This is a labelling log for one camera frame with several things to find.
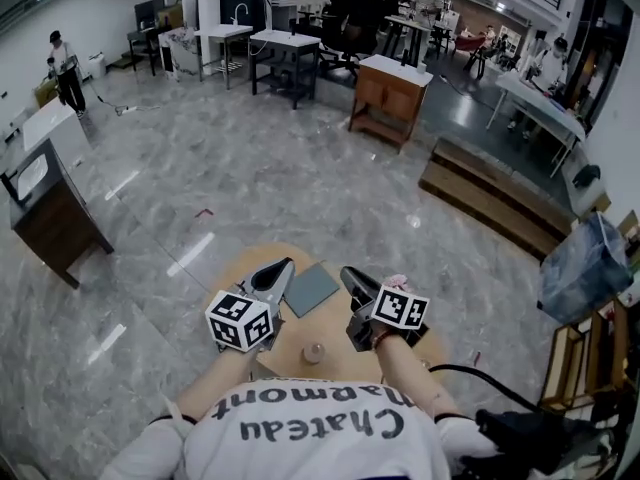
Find black panel with white faucet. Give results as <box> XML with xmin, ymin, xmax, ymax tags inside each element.
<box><xmin>219</xmin><ymin>0</ymin><xmax>269</xmax><ymax>32</ymax></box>

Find blue-grey marble cabinet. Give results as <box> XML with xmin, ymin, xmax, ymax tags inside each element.
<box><xmin>536</xmin><ymin>210</ymin><xmax>634</xmax><ymax>326</ymax></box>

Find thick black cable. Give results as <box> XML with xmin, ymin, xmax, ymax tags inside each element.
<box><xmin>429</xmin><ymin>363</ymin><xmax>542</xmax><ymax>413</ymax></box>

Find dark wooden sink cabinet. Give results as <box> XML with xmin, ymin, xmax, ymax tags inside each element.
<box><xmin>0</xmin><ymin>137</ymin><xmax>116</xmax><ymax>290</ymax></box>

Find long white table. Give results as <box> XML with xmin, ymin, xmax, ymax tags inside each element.
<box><xmin>485</xmin><ymin>69</ymin><xmax>587</xmax><ymax>180</ymax></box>

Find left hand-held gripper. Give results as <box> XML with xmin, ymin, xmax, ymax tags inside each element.
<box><xmin>204</xmin><ymin>256</ymin><xmax>298</xmax><ymax>354</ymax></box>

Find white printed t-shirt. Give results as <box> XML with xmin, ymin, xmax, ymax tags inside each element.
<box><xmin>98</xmin><ymin>374</ymin><xmax>502</xmax><ymax>480</ymax></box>

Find black office chair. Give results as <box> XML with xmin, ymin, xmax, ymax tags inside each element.
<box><xmin>319</xmin><ymin>0</ymin><xmax>380</xmax><ymax>82</ymax></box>

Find dark clothing pile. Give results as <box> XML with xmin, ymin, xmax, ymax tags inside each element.
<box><xmin>459</xmin><ymin>406</ymin><xmax>617</xmax><ymax>480</ymax></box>

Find wooden shelf rack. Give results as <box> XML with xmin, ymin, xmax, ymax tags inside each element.
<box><xmin>539</xmin><ymin>297</ymin><xmax>634</xmax><ymax>415</ymax></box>

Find oval wooden coffee table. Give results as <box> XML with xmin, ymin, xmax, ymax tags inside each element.
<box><xmin>208</xmin><ymin>241</ymin><xmax>449</xmax><ymax>385</ymax></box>

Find wooden steps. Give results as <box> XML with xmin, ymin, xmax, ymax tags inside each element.
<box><xmin>418</xmin><ymin>134</ymin><xmax>577</xmax><ymax>262</ymax></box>

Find black backpack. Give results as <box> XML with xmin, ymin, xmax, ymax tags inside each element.
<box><xmin>571</xmin><ymin>163</ymin><xmax>602</xmax><ymax>190</ymax></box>

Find black frame table white top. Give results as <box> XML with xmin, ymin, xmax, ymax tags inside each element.
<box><xmin>249</xmin><ymin>28</ymin><xmax>323</xmax><ymax>111</ymax></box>

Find cardboard box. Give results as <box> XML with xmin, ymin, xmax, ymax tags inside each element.
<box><xmin>33</xmin><ymin>76</ymin><xmax>61</xmax><ymax>110</ymax></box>

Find floor power strip with cable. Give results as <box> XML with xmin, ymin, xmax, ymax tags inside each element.
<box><xmin>94</xmin><ymin>95</ymin><xmax>162</xmax><ymax>118</ymax></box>

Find red chair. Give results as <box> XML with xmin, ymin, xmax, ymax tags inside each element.
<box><xmin>454</xmin><ymin>34</ymin><xmax>487</xmax><ymax>72</ymax></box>

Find wooden cabinet with white top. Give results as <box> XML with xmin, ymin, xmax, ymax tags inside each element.
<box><xmin>347</xmin><ymin>53</ymin><xmax>434</xmax><ymax>156</ymax></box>

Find marble pattern cabinet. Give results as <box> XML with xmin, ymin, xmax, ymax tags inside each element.
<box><xmin>158</xmin><ymin>26</ymin><xmax>201</xmax><ymax>82</ymax></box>

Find grey flat book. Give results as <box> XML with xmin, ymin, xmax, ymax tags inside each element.
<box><xmin>282</xmin><ymin>261</ymin><xmax>342</xmax><ymax>320</ymax></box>

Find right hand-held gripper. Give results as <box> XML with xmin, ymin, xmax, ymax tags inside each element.
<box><xmin>339</xmin><ymin>265</ymin><xmax>431</xmax><ymax>354</ymax></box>

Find pale pink glossy round object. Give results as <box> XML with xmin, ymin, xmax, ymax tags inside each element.
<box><xmin>301</xmin><ymin>342</ymin><xmax>327</xmax><ymax>366</ymax></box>

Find white metal table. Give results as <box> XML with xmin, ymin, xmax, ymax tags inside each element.
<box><xmin>193</xmin><ymin>23</ymin><xmax>255</xmax><ymax>91</ymax></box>

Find dark work table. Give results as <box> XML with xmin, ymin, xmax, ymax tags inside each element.
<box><xmin>384</xmin><ymin>14</ymin><xmax>452</xmax><ymax>67</ymax></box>

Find person's right forearm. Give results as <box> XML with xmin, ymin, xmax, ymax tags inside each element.
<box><xmin>374</xmin><ymin>335</ymin><xmax>462</xmax><ymax>420</ymax></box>

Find person's left forearm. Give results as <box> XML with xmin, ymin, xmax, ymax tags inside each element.
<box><xmin>173</xmin><ymin>345</ymin><xmax>262</xmax><ymax>420</ymax></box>

